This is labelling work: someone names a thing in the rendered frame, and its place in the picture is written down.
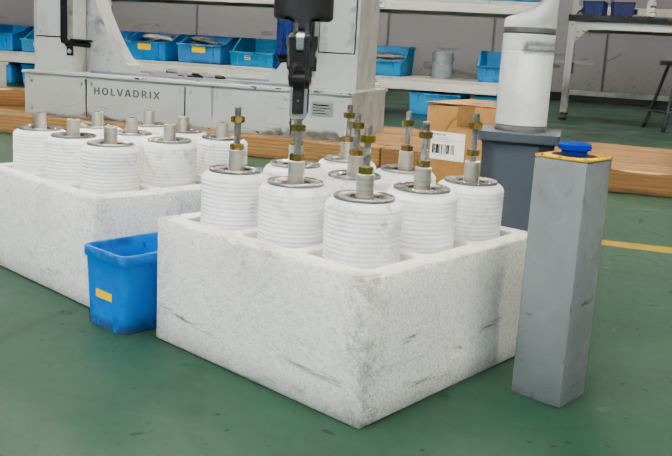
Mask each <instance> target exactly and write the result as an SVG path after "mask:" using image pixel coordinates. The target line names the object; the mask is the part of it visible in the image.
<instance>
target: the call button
mask: <svg viewBox="0 0 672 456"><path fill-rule="evenodd" d="M558 148H559V149H561V154H564V155H570V156H587V155H588V151H591V150H592V145H591V144H589V143H585V142H576V141H560V142H559V143H558Z"/></svg>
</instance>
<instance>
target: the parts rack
mask: <svg viewBox="0 0 672 456"><path fill-rule="evenodd" d="M113 1H125V2H148V3H171V4H193V5H216V6H238V7H261V8H274V0H111V10H112V6H113ZM539 3H540V2H515V1H489V0H380V10H379V13H397V14H420V15H442V16H465V17H488V18H507V17H508V16H511V15H515V14H518V13H522V12H525V11H527V10H529V9H531V8H533V7H535V6H536V5H537V4H539ZM291 32H293V22H292V21H289V20H279V19H277V35H276V59H275V68H260V67H244V66H231V65H213V64H198V63H182V62H179V61H151V60H136V59H135V60H136V61H137V62H138V63H139V64H140V65H141V70H142V71H161V72H166V70H168V69H175V70H180V71H192V72H197V73H208V74H214V75H220V76H229V77H243V78H258V79H269V75H270V74H271V73H273V72H274V71H275V70H276V69H277V68H278V67H279V66H280V64H281V63H279V62H278V58H279V57H278V55H280V54H287V49H286V35H290V33H291ZM0 61H4V62H19V63H33V64H35V53H30V52H22V51H0ZM498 84H499V83H488V82H478V80H477V79H461V78H452V80H449V79H433V78H431V77H430V76H415V75H411V76H403V77H395V76H380V75H375V87H377V88H391V89H406V90H420V91H434V92H449V93H463V94H477V95H492V96H497V95H498Z"/></svg>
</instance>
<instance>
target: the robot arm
mask: <svg viewBox="0 0 672 456"><path fill-rule="evenodd" d="M559 2H560V0H541V2H540V3H539V4H537V5H536V6H535V7H533V8H531V9H529V10H527V11H525V12H522V13H518V14H515V15H511V16H508V17H507V18H506V19H505V21H504V29H503V32H504V33H503V41H502V52H501V63H500V74H499V84H498V95H497V105H496V115H495V126H494V129H497V130H502V131H510V132H522V133H546V127H547V117H548V109H549V99H550V90H551V80H552V71H553V61H554V51H555V41H556V31H557V20H558V10H559ZM333 11H334V0H274V17H275V18H276V19H279V20H289V21H292V22H293V32H291V33H290V35H286V49H287V61H286V66H287V70H289V74H288V76H287V79H288V84H289V87H293V88H290V98H289V117H290V118H292V119H305V118H306V116H307V113H308V107H309V87H310V86H309V85H310V84H311V82H312V79H311V78H312V71H313V70H314V69H315V54H316V51H317V48H318V37H317V36H313V35H312V25H313V24H314V23H315V22H331V21H332V20H333Z"/></svg>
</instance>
